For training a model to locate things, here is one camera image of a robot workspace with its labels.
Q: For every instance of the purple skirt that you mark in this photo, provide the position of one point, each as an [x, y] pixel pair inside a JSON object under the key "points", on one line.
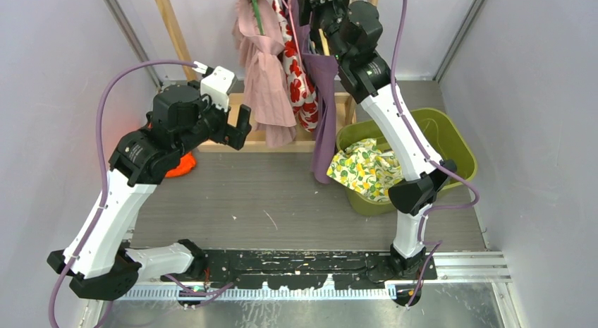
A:
{"points": [[322, 71]]}

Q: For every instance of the green plastic basket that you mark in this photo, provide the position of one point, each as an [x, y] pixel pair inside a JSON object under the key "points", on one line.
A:
{"points": [[441, 134]]}

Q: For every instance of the green hanger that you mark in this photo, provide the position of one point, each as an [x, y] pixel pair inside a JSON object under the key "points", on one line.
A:
{"points": [[257, 15]]}

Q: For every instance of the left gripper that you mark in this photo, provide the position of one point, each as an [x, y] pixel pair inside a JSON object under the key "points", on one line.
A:
{"points": [[236, 134]]}

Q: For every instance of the orange cloth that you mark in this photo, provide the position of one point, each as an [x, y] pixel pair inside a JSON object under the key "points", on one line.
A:
{"points": [[187, 163]]}

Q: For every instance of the wooden clothes rack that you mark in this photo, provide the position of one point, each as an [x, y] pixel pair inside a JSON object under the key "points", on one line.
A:
{"points": [[304, 141]]}

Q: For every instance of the pink dress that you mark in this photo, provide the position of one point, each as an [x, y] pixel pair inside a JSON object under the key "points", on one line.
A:
{"points": [[265, 89]]}

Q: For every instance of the red floral garment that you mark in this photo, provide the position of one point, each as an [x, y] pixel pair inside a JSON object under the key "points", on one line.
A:
{"points": [[302, 93]]}

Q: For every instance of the lemon print skirt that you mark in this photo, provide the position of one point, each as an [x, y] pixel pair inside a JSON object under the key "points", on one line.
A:
{"points": [[365, 168]]}

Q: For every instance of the pink hanger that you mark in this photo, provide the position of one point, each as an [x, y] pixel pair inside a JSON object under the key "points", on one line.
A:
{"points": [[287, 4]]}

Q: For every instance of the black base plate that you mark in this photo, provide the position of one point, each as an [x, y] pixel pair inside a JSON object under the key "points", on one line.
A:
{"points": [[318, 273]]}

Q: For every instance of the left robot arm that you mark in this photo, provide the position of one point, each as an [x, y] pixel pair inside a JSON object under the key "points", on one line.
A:
{"points": [[100, 264]]}

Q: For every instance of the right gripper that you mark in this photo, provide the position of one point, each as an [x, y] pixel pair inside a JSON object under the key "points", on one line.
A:
{"points": [[316, 7]]}

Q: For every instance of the yellow hanger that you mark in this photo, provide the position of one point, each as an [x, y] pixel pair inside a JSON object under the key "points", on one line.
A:
{"points": [[324, 42]]}

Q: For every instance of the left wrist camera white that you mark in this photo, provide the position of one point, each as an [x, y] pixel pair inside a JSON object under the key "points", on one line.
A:
{"points": [[217, 84]]}

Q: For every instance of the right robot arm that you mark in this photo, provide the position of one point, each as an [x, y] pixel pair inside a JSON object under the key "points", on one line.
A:
{"points": [[350, 31]]}

